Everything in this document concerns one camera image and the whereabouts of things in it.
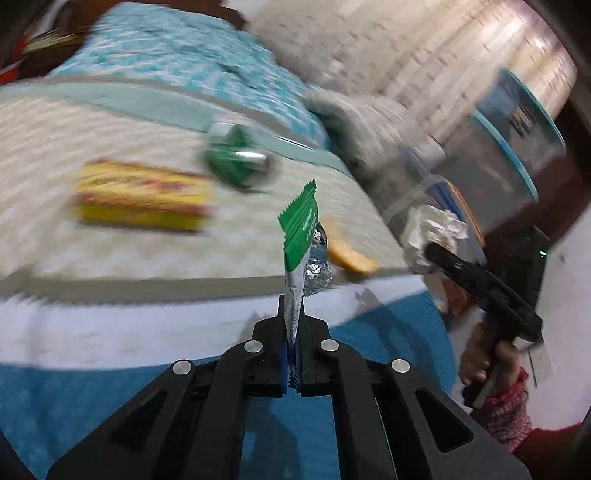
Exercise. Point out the clear bin teal lid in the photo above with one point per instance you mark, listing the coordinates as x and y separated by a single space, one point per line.
495 152

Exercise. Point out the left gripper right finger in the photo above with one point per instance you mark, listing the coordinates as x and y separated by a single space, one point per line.
391 422

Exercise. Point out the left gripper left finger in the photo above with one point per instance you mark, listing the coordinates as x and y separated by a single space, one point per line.
189 422

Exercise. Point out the white tissue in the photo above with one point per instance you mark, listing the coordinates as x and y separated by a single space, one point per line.
428 224

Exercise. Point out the red patterned sleeve forearm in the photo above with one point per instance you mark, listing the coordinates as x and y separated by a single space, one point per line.
505 417

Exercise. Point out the right hand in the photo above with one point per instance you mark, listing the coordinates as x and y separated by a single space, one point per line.
476 361

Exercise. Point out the patterned pillow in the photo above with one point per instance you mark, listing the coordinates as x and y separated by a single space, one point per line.
367 132

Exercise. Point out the dark wooden headboard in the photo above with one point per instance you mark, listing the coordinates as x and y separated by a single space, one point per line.
64 27

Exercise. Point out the orange peel piece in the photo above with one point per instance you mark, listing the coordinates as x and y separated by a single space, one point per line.
343 253

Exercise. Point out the yellow cardboard box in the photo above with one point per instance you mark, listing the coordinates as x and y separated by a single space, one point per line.
137 195

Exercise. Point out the green white snack wrapper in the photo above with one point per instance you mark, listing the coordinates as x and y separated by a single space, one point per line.
305 256

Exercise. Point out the clear bin blue handle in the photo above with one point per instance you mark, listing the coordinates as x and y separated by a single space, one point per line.
406 182

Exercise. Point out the green crushed soda can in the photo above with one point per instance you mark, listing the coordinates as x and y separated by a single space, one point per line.
235 157

